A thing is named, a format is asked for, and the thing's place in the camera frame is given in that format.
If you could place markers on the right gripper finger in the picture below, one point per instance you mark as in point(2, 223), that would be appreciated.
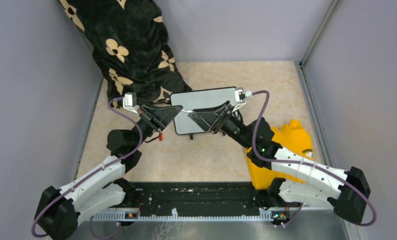
point(216, 110)
point(206, 120)

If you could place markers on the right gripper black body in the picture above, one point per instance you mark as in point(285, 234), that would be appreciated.
point(227, 114)

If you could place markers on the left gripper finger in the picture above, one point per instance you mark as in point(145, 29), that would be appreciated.
point(162, 116)
point(149, 106)

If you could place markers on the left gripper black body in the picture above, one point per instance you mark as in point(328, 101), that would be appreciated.
point(150, 120)

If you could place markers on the white whiteboard black frame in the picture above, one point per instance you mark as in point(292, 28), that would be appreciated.
point(205, 98)

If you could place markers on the red white marker pen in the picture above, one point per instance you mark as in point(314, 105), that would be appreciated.
point(187, 111)

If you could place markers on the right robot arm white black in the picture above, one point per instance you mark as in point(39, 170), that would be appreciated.
point(304, 172)

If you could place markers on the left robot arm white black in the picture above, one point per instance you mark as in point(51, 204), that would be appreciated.
point(92, 179)

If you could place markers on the black floral blanket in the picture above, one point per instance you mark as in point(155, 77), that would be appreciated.
point(130, 44)

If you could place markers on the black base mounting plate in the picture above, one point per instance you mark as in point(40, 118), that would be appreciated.
point(199, 199)

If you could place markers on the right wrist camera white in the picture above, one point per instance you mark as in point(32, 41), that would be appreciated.
point(240, 98)

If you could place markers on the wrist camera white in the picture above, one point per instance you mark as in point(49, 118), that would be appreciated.
point(129, 102)
point(240, 98)

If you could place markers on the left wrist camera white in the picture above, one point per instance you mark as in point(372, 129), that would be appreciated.
point(129, 102)

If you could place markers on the aluminium frame rail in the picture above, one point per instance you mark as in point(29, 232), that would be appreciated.
point(274, 215)

